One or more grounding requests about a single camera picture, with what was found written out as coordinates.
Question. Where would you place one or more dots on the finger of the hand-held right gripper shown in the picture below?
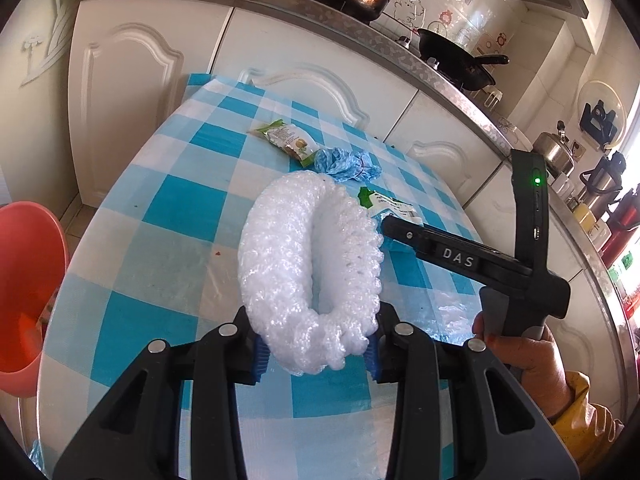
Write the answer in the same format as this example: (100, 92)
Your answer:
(405, 232)

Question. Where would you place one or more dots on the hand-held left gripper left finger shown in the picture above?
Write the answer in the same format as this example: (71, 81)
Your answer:
(259, 360)

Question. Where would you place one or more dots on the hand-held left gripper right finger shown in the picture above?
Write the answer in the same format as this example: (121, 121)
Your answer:
(375, 362)

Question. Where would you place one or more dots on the blue green snack packet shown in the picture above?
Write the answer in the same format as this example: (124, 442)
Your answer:
(387, 205)

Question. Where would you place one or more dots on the blue plastic bag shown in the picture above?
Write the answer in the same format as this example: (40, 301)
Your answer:
(345, 162)

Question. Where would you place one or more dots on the white foam fruit net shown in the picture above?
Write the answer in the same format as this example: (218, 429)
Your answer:
(285, 270)

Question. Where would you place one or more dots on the red plastic basin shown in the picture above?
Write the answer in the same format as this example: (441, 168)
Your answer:
(25, 285)

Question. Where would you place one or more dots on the person's right forearm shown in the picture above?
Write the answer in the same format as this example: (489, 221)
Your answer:
(590, 420)

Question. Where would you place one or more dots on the person's right hand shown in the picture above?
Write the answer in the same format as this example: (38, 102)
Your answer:
(535, 365)

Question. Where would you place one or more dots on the white cabinet door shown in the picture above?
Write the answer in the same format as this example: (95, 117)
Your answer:
(450, 125)
(125, 110)
(492, 200)
(300, 45)

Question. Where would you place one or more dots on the steel kettle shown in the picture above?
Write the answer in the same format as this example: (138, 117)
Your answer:
(552, 152)

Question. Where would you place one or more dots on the white patterned bowl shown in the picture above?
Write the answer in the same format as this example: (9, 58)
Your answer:
(515, 132)

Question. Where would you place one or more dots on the dark thermos flask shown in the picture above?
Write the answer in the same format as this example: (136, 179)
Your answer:
(605, 180)

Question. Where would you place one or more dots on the red thermos flask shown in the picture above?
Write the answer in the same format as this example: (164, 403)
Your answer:
(622, 230)

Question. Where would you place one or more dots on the glass pot lid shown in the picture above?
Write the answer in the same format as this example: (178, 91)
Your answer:
(590, 92)

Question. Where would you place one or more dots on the green cracker snack packet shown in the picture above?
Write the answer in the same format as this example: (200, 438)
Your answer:
(287, 140)

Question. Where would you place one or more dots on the black wok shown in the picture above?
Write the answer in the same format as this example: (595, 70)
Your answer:
(450, 60)

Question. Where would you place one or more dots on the white flower print refrigerator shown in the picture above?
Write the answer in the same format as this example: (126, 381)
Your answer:
(35, 85)

